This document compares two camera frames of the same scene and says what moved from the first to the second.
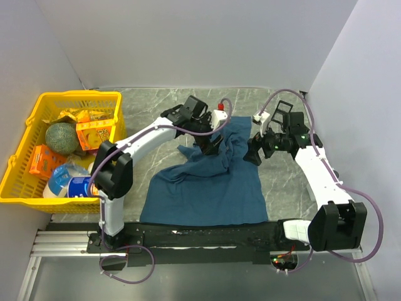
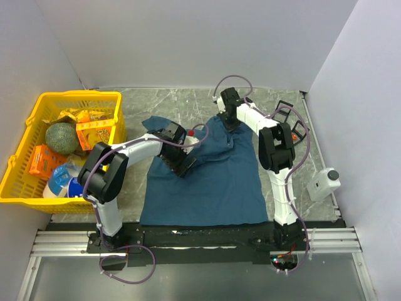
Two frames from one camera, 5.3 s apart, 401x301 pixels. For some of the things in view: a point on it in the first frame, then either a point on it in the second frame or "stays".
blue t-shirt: (222, 189) stays
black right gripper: (254, 145) -> (230, 127)
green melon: (62, 137) stays
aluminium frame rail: (73, 243) stays
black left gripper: (207, 147) -> (182, 168)
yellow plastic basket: (20, 186) stays
